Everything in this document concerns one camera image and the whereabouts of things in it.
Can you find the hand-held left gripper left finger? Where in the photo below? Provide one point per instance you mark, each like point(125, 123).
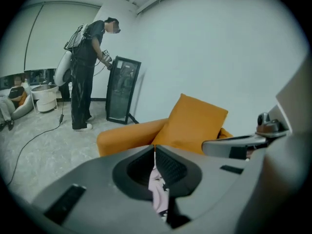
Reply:
point(102, 194)

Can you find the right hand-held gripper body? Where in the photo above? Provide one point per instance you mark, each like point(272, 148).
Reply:
point(268, 128)

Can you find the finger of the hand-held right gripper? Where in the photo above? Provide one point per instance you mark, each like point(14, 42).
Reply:
point(219, 144)

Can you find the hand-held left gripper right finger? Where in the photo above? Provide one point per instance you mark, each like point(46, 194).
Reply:
point(212, 191)

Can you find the pink cloth garment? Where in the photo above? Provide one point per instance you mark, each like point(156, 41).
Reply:
point(158, 194)

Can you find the orange sofa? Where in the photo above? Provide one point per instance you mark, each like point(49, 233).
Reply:
point(129, 138)

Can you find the black framed standing mirror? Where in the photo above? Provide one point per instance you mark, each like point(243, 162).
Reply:
point(122, 89)

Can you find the white round side table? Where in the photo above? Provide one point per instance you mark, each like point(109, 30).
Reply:
point(45, 99)

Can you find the white beanbag chair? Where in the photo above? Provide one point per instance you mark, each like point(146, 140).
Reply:
point(24, 110)

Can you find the small orange cushion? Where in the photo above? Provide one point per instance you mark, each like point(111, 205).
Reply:
point(23, 98)

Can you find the white oval pod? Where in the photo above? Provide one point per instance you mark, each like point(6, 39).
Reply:
point(61, 69)

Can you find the white roller blind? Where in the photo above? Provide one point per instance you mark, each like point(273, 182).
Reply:
point(63, 33)

